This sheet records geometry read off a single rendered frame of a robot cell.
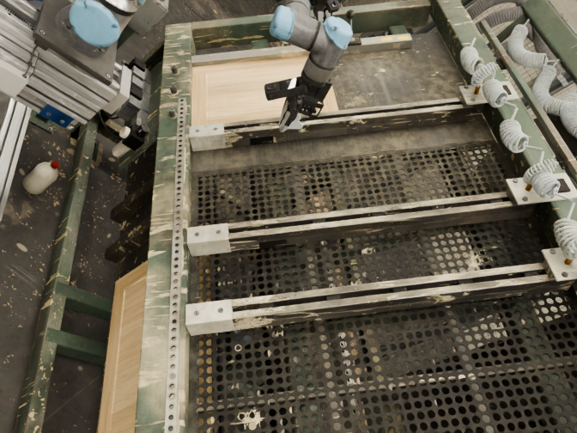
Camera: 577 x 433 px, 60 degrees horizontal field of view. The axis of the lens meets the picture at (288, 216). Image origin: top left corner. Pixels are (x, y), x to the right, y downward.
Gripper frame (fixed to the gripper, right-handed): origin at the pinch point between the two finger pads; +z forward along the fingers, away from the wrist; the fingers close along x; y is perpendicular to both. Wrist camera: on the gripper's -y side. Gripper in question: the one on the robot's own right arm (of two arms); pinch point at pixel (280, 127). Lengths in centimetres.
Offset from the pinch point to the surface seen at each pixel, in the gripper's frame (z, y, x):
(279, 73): 24, 17, 64
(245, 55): 28, 5, 76
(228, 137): 29.8, -5.1, 24.9
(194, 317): 32, -18, -46
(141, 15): 34, -39, 93
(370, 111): 6, 42, 28
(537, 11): -25, 131, 91
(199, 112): 38, -13, 44
